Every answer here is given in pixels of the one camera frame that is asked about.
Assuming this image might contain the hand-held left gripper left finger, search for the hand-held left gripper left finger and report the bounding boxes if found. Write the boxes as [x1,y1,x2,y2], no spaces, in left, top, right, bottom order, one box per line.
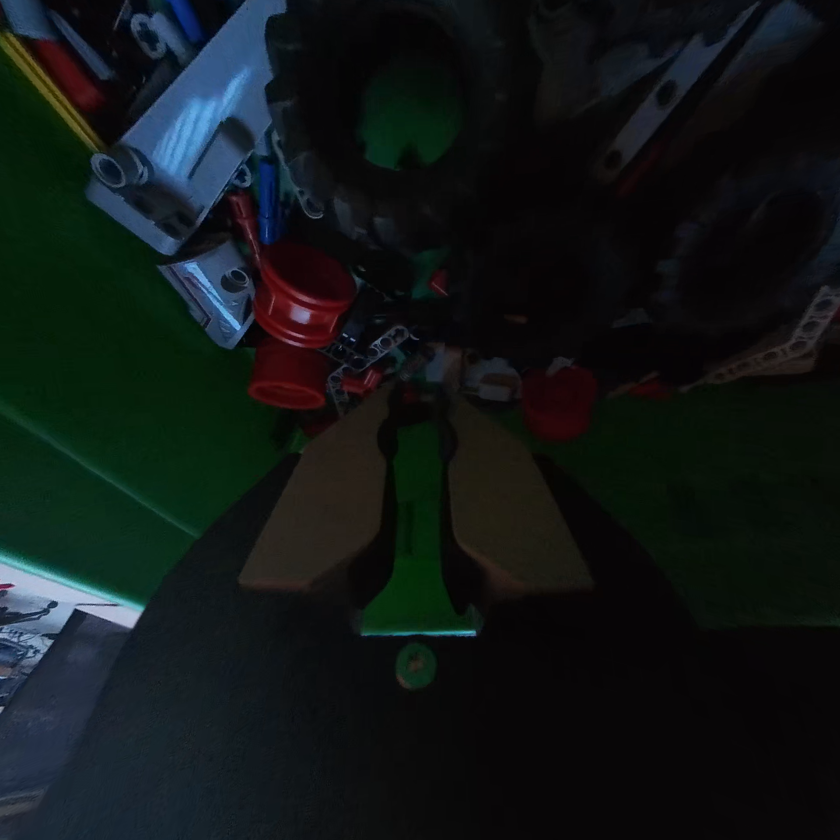
[238,384,400,613]

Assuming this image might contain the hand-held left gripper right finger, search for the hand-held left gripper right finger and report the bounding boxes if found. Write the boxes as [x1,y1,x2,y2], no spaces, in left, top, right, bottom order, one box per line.
[438,392,595,622]

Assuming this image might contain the pile of lego pieces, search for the pile of lego pieces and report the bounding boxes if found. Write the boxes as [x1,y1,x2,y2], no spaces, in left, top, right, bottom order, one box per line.
[0,0,840,454]

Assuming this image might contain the green plastic bin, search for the green plastic bin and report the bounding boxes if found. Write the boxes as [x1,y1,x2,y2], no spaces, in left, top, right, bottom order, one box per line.
[0,46,840,634]

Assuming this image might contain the red lego wheel rim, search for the red lego wheel rim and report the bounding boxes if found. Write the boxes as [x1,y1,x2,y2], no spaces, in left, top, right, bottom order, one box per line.
[252,239,358,349]
[248,338,329,411]
[521,364,599,441]

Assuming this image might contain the small grey lego panel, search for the small grey lego panel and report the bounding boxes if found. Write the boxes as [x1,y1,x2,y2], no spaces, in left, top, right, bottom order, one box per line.
[157,244,258,350]

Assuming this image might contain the blue lego pin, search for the blue lego pin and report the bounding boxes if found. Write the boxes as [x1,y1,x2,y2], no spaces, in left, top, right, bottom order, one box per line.
[256,161,287,245]

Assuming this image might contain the white angled lego beam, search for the white angled lego beam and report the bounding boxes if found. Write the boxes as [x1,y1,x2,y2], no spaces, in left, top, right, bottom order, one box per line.
[682,285,840,389]

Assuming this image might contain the black rubber lego tire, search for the black rubber lego tire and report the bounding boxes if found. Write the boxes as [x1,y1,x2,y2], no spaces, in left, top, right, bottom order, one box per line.
[656,164,840,345]
[266,0,519,247]

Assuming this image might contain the large grey lego panel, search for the large grey lego panel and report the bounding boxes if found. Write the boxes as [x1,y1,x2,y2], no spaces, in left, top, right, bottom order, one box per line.
[85,0,290,257]

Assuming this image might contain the white lego panel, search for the white lego panel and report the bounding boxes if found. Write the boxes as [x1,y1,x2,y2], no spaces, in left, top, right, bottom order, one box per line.
[594,0,765,186]

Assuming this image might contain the yellow lego axle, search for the yellow lego axle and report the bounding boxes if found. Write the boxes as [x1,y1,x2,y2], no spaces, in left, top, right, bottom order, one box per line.
[0,31,107,153]

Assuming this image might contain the printed paper sheet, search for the printed paper sheet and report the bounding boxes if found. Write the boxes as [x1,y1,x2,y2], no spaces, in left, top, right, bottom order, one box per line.
[0,579,80,713]

